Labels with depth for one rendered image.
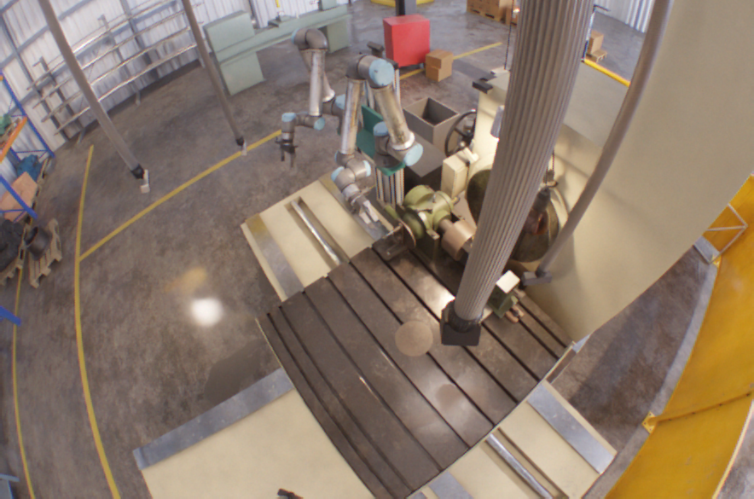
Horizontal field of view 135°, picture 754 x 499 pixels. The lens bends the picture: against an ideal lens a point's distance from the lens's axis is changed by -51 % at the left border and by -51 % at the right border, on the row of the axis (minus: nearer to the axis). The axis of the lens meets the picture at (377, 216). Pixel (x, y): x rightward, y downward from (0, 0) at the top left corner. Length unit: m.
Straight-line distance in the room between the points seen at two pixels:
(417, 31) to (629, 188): 4.81
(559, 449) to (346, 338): 1.40
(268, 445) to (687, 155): 2.48
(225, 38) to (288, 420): 5.83
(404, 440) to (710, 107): 1.73
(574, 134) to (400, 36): 4.52
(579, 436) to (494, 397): 0.70
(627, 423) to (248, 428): 2.94
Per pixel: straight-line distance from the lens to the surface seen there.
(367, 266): 1.84
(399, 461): 1.59
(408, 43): 5.69
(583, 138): 1.35
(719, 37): 1.14
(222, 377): 3.05
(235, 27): 6.33
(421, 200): 1.76
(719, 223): 4.64
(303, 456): 2.12
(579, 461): 2.16
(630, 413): 3.25
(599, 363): 3.12
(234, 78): 6.51
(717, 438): 2.54
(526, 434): 2.00
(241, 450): 2.27
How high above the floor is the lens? 2.59
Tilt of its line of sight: 51 degrees down
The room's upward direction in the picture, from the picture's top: 8 degrees counter-clockwise
